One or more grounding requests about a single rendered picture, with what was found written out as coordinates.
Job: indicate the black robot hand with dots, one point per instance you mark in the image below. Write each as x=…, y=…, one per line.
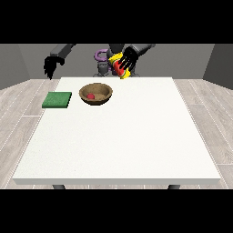
x=50, y=65
x=128, y=58

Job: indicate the yellow cup with melon print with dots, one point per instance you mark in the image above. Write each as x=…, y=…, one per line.
x=117, y=65

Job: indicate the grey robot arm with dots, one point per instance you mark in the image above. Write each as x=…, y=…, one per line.
x=61, y=50
x=142, y=48

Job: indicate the green square pad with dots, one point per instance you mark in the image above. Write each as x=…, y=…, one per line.
x=56, y=99

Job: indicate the brown wooden bowl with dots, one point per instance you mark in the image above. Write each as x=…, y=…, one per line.
x=96, y=93

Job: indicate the small red ball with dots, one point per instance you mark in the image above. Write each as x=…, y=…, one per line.
x=90, y=96

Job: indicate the grey robot trunk purple rings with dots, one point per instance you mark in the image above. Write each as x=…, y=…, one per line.
x=101, y=65

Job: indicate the dark table leg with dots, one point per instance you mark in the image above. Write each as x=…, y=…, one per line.
x=58, y=186
x=174, y=186

